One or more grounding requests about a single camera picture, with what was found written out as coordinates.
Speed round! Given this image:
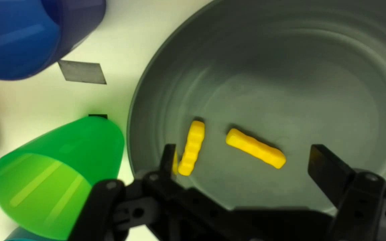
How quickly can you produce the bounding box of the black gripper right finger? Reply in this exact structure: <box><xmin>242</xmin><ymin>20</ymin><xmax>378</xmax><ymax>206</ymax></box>
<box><xmin>307</xmin><ymin>143</ymin><xmax>386</xmax><ymax>241</ymax></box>

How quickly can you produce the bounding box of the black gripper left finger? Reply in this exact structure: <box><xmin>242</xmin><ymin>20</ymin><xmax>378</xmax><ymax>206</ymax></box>
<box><xmin>69</xmin><ymin>142</ymin><xmax>230</xmax><ymax>241</ymax></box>

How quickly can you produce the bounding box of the yellow toy fry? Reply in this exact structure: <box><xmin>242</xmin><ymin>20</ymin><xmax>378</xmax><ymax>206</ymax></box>
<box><xmin>171</xmin><ymin>119</ymin><xmax>206</xmax><ymax>178</ymax></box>
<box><xmin>225</xmin><ymin>127</ymin><xmax>288</xmax><ymax>170</ymax></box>

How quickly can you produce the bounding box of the green plastic cup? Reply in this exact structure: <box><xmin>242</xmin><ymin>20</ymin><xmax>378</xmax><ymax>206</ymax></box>
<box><xmin>0</xmin><ymin>113</ymin><xmax>126</xmax><ymax>241</ymax></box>

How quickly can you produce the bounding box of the blue plastic cup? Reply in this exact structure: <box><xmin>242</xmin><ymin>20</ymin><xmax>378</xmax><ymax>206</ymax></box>
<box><xmin>0</xmin><ymin>0</ymin><xmax>108</xmax><ymax>81</ymax></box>

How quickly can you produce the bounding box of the dark grey round plate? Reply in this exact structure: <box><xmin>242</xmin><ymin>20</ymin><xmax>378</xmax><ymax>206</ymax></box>
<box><xmin>124</xmin><ymin>0</ymin><xmax>386</xmax><ymax>213</ymax></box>

